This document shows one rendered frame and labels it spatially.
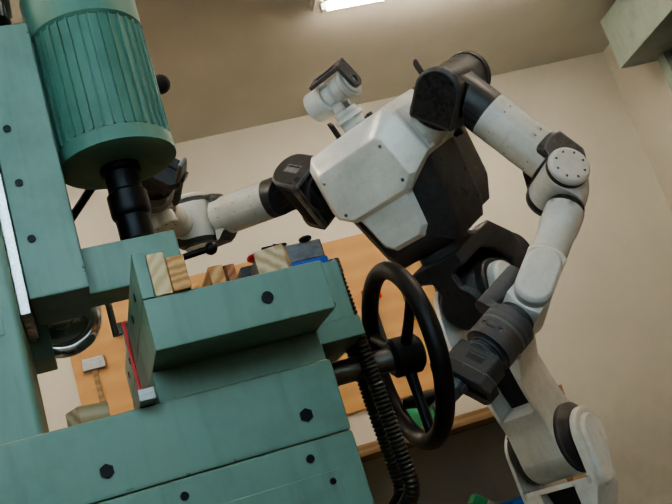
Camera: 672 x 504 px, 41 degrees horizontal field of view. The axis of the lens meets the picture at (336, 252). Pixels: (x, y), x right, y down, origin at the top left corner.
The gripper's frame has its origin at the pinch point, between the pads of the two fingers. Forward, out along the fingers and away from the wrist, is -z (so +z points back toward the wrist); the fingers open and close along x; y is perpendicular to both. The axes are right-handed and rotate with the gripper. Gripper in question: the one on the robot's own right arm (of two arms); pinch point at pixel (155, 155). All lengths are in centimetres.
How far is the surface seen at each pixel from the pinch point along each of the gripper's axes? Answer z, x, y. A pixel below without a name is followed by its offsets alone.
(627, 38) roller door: 209, 135, -275
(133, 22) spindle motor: -29.4, -7.9, -5.1
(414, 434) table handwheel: -20, 59, 30
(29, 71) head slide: -31.0, -15.7, 11.1
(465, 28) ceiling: 220, 58, -240
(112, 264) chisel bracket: -27.5, 8.3, 30.0
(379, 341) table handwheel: -17, 49, 18
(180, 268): -55, 20, 35
